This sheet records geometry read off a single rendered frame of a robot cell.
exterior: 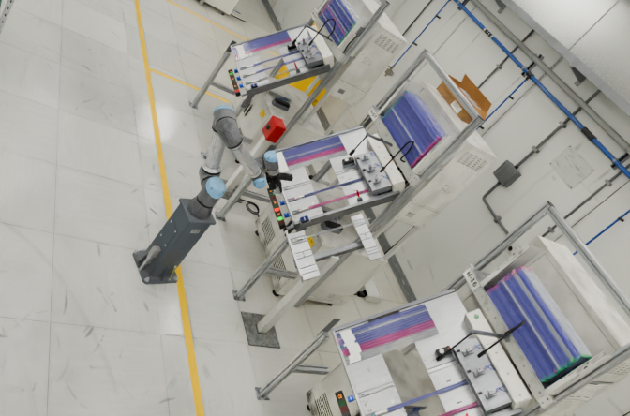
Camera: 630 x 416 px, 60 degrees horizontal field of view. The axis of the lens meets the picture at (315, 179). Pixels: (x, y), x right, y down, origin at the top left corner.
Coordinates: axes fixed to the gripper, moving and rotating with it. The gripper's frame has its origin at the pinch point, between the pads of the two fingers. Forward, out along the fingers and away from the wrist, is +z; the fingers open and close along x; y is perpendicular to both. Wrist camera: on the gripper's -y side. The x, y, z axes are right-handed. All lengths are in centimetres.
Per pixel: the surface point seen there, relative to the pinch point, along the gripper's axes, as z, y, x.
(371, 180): 2, -58, 9
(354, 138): 8, -64, -39
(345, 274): 82, -33, 21
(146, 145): 27, 85, -111
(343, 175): 8.7, -44.3, -7.7
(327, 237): 43, -24, 12
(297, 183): 9.4, -13.5, -12.9
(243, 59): 10, -9, -169
